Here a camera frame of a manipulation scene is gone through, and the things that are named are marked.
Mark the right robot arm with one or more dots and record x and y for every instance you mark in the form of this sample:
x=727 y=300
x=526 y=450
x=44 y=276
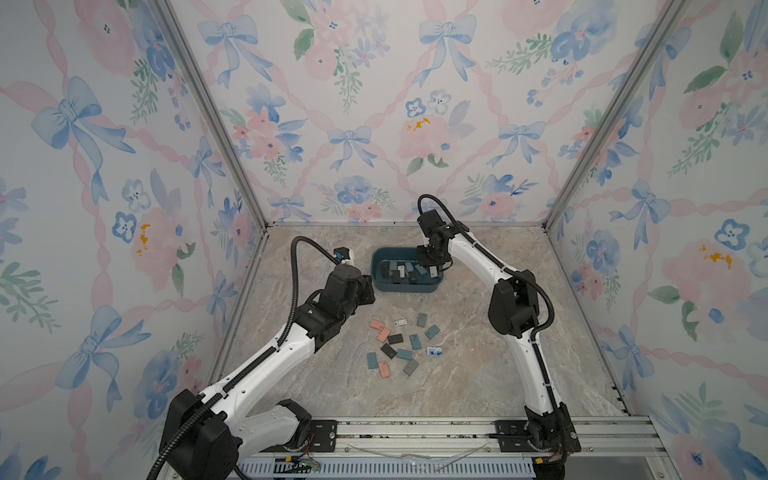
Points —
x=519 y=308

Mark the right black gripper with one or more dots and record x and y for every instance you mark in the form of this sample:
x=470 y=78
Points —
x=425 y=261

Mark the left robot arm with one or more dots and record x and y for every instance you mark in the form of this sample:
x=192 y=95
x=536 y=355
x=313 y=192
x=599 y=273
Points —
x=252 y=384

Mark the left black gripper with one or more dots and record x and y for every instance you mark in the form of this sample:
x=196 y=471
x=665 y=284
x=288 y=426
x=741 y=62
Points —
x=367 y=289

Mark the teal plastic storage box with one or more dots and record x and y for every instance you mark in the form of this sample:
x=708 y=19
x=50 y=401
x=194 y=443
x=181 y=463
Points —
x=425 y=284

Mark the grey-green eraser bottom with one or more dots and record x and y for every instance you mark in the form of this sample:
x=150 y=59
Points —
x=411 y=367

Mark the blue eraser middle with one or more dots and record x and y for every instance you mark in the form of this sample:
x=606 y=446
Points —
x=415 y=342

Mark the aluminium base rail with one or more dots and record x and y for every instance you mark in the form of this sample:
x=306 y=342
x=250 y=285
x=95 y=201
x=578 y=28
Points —
x=458 y=448

